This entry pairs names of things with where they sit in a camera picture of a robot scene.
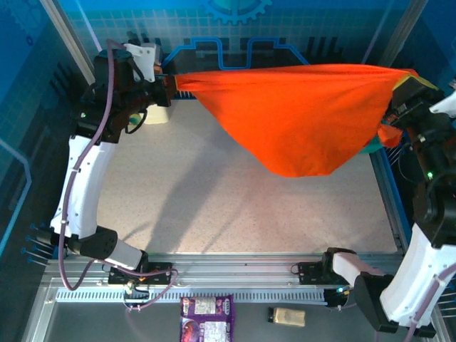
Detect orange t-shirt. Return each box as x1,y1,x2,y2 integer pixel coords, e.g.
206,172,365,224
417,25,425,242
175,63,420,178

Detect beige knife block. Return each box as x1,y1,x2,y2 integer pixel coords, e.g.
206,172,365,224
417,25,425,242
144,104,170,125

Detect teal plastic basket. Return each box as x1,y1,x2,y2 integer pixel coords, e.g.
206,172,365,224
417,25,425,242
358,137,388,155

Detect tan small packet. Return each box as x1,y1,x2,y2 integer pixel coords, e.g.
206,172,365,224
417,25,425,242
266,306,306,327

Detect purple snack packet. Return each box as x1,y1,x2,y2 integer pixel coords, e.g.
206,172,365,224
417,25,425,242
179,294,237,342

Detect aluminium frame post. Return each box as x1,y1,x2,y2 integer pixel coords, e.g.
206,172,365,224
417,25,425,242
377,0,430,68
38,0,94,85

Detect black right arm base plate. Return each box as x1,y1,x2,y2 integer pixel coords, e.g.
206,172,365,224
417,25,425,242
297,261,336,286

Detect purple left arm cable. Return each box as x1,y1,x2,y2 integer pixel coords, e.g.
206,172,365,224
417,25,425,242
58,38,180,314

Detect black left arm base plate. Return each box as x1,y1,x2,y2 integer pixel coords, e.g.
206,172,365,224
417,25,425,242
108,261,174,286

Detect white slotted cable tray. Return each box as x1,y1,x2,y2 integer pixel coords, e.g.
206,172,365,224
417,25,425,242
55,287,328,304

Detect aluminium frame rail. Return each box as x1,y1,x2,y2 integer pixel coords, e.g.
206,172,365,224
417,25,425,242
42,251,407,290

